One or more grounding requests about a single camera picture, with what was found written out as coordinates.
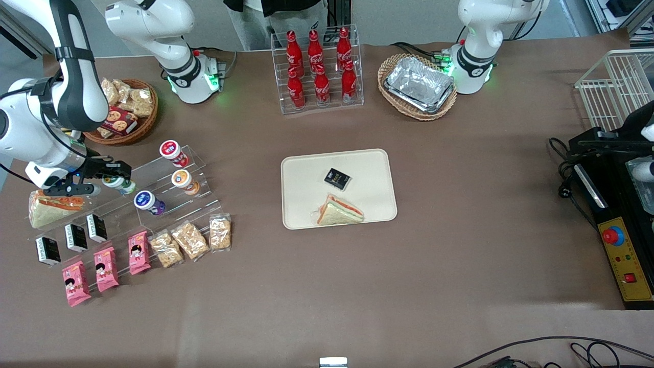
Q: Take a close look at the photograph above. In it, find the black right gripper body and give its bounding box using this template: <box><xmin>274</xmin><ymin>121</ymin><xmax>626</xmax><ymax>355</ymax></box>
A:
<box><xmin>49</xmin><ymin>157</ymin><xmax>107</xmax><ymax>198</ymax></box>

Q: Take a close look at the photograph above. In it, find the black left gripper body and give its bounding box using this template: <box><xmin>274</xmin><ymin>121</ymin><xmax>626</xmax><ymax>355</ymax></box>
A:
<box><xmin>616</xmin><ymin>119</ymin><xmax>654</xmax><ymax>159</ymax></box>

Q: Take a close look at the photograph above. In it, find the green gum bottle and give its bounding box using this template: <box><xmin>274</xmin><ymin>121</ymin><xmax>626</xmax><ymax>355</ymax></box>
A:
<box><xmin>101</xmin><ymin>176</ymin><xmax>137</xmax><ymax>196</ymax></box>

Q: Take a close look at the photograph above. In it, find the purple gum bottle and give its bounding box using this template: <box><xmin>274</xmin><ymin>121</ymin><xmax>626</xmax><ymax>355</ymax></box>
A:
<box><xmin>133</xmin><ymin>190</ymin><xmax>166</xmax><ymax>216</ymax></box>

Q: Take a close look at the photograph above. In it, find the red gum bottle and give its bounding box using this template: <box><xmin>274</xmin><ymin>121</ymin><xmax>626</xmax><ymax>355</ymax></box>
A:
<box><xmin>159</xmin><ymin>140</ymin><xmax>190</xmax><ymax>168</ymax></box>

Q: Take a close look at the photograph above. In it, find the orange gum bottle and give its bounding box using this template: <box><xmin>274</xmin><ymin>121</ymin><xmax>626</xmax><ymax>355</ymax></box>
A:
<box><xmin>171</xmin><ymin>169</ymin><xmax>201</xmax><ymax>196</ymax></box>

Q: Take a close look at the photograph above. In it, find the silver foil tray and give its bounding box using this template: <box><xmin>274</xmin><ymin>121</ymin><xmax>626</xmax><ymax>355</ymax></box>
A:
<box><xmin>384</xmin><ymin>56</ymin><xmax>455</xmax><ymax>114</ymax></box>

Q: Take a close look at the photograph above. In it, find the beige plastic tray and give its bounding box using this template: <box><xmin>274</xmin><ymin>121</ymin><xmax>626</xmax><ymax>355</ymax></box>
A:
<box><xmin>281</xmin><ymin>148</ymin><xmax>398</xmax><ymax>231</ymax></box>

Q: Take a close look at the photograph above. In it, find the clear acrylic stepped stand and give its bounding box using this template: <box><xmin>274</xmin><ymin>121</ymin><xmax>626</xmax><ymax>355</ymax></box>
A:
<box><xmin>77</xmin><ymin>145</ymin><xmax>225</xmax><ymax>241</ymax></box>

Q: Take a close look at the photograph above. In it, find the red cookie box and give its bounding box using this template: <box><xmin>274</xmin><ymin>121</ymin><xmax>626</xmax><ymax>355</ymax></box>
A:
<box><xmin>100</xmin><ymin>106</ymin><xmax>139</xmax><ymax>136</ymax></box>

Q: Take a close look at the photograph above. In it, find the brown wicker basket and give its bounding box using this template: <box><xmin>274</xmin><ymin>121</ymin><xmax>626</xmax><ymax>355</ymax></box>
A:
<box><xmin>84</xmin><ymin>78</ymin><xmax>159</xmax><ymax>146</ymax></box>

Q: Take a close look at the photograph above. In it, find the wrapped triangle sandwich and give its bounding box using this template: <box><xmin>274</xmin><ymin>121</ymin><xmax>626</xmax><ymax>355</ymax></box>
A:
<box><xmin>28</xmin><ymin>189</ymin><xmax>87</xmax><ymax>229</ymax></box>
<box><xmin>313</xmin><ymin>194</ymin><xmax>365</xmax><ymax>226</ymax></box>

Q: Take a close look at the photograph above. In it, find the black and white small box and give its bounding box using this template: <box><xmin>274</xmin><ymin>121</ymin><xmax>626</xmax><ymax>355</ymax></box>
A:
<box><xmin>64</xmin><ymin>223</ymin><xmax>89</xmax><ymax>253</ymax></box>
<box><xmin>85</xmin><ymin>213</ymin><xmax>108</xmax><ymax>243</ymax></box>
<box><xmin>35</xmin><ymin>235</ymin><xmax>62</xmax><ymax>267</ymax></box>

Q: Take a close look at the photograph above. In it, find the pink snack packet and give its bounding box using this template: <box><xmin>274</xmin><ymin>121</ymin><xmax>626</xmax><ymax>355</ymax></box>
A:
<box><xmin>128</xmin><ymin>231</ymin><xmax>152</xmax><ymax>275</ymax></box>
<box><xmin>93</xmin><ymin>246</ymin><xmax>120</xmax><ymax>293</ymax></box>
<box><xmin>62</xmin><ymin>260</ymin><xmax>92</xmax><ymax>307</ymax></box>

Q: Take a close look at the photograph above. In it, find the black control box yellow panel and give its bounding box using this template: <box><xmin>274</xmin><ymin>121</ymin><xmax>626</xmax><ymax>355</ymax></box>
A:
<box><xmin>567</xmin><ymin>128</ymin><xmax>654</xmax><ymax>310</ymax></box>

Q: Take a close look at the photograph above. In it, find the red cola bottle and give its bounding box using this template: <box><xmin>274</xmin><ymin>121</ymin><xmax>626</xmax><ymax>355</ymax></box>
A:
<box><xmin>287</xmin><ymin>67</ymin><xmax>306</xmax><ymax>109</ymax></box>
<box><xmin>286</xmin><ymin>31</ymin><xmax>305</xmax><ymax>78</ymax></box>
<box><xmin>336</xmin><ymin>27</ymin><xmax>353</xmax><ymax>70</ymax></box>
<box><xmin>341</xmin><ymin>60</ymin><xmax>358</xmax><ymax>103</ymax></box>
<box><xmin>314</xmin><ymin>64</ymin><xmax>331</xmax><ymax>106</ymax></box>
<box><xmin>307</xmin><ymin>31</ymin><xmax>324</xmax><ymax>72</ymax></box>

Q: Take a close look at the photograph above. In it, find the small black snack packet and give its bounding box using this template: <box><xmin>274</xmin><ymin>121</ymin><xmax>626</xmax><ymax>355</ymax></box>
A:
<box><xmin>324</xmin><ymin>168</ymin><xmax>352</xmax><ymax>191</ymax></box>

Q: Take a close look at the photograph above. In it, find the clear acrylic bottle rack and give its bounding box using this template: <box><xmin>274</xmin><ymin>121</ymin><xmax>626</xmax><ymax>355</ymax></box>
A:
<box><xmin>270</xmin><ymin>23</ymin><xmax>364</xmax><ymax>115</ymax></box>

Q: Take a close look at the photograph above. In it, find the light wicker basket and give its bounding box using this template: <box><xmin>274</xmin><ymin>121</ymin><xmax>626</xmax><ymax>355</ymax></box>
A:
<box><xmin>378</xmin><ymin>53</ymin><xmax>458</xmax><ymax>122</ymax></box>

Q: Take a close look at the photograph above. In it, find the person in dark top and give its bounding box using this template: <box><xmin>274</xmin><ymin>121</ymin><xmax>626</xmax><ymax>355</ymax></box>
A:
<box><xmin>223</xmin><ymin>0</ymin><xmax>330</xmax><ymax>52</ymax></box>

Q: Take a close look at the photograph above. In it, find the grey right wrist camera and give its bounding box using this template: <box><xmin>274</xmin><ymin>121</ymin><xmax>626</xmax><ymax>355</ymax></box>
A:
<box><xmin>61</xmin><ymin>183</ymin><xmax>101</xmax><ymax>198</ymax></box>

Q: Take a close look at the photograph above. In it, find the white wire basket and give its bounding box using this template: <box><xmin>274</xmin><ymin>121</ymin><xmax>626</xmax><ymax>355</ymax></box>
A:
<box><xmin>575</xmin><ymin>49</ymin><xmax>654</xmax><ymax>132</ymax></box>

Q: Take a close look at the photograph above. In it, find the black power cable with plug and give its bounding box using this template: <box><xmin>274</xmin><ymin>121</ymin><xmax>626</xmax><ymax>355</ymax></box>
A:
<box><xmin>549</xmin><ymin>137</ymin><xmax>599</xmax><ymax>232</ymax></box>

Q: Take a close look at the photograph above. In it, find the metal frame rack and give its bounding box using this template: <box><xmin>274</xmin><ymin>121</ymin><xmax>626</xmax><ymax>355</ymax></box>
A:
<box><xmin>585</xmin><ymin>0</ymin><xmax>654</xmax><ymax>42</ymax></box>

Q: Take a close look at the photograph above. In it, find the long black cable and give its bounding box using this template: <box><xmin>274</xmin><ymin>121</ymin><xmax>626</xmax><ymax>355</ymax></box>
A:
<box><xmin>452</xmin><ymin>336</ymin><xmax>654</xmax><ymax>368</ymax></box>

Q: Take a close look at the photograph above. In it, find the black cable at arm base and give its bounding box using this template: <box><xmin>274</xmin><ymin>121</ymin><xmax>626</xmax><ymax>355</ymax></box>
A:
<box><xmin>391</xmin><ymin>42</ymin><xmax>446</xmax><ymax>60</ymax></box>

